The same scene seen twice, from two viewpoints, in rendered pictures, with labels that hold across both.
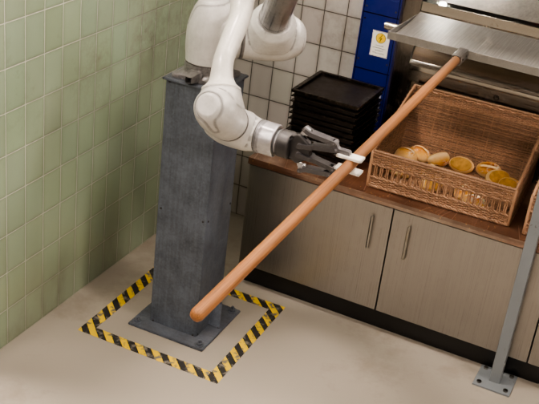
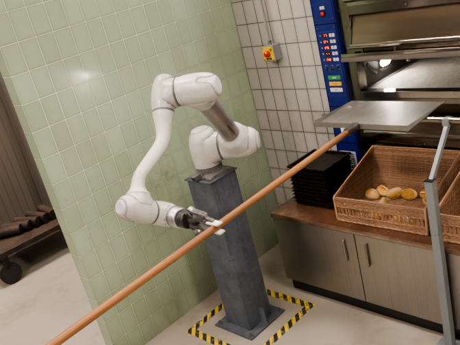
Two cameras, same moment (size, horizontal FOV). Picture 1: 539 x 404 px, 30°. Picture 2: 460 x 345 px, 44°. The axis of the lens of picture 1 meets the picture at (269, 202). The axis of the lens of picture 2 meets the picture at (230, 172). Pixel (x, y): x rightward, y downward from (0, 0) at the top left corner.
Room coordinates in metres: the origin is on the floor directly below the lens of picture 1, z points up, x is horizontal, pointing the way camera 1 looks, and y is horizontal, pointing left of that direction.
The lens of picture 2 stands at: (0.59, -1.22, 2.10)
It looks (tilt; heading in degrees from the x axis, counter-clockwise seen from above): 20 degrees down; 27
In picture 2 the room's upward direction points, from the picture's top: 14 degrees counter-clockwise
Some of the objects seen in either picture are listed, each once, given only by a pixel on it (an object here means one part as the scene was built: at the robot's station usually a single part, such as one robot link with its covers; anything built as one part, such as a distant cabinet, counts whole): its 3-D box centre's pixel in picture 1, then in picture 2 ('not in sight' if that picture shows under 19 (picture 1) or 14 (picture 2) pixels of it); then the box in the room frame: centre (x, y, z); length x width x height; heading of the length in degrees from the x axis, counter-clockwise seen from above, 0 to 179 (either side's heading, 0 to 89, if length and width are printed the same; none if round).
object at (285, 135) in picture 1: (294, 146); (189, 220); (2.42, -0.05, 1.14); 0.09 x 0.07 x 0.08; 67
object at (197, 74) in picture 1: (204, 69); (207, 170); (3.24, 0.28, 1.03); 0.22 x 0.18 x 0.06; 158
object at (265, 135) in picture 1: (269, 139); (179, 217); (2.45, 0.02, 1.15); 0.09 x 0.06 x 0.09; 157
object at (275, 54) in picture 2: not in sight; (271, 52); (4.10, 0.07, 1.46); 0.10 x 0.07 x 0.10; 67
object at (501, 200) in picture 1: (459, 151); (398, 186); (3.54, -0.69, 0.72); 0.56 x 0.49 x 0.28; 69
